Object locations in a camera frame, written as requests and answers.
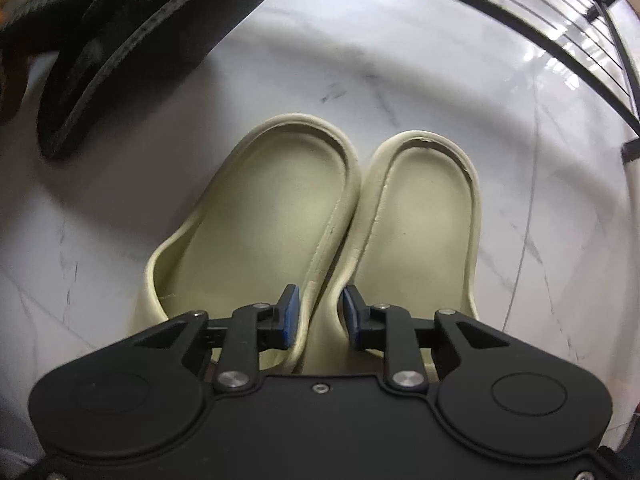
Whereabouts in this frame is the cream slide sandal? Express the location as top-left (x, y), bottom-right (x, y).
top-left (129, 114), bottom-right (360, 373)
top-left (300, 130), bottom-right (482, 375)

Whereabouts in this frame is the black slipper, lower one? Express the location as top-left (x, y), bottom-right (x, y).
top-left (37, 0), bottom-right (264, 160)

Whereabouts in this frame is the black slipper, one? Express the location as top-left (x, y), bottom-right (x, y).
top-left (37, 0), bottom-right (264, 160)
top-left (0, 0), bottom-right (166, 91)

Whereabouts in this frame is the black slipper, upper one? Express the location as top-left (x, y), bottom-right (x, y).
top-left (0, 0), bottom-right (166, 91)

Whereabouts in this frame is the black metal shoe rack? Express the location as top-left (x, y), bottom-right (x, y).
top-left (456, 0), bottom-right (639, 164)

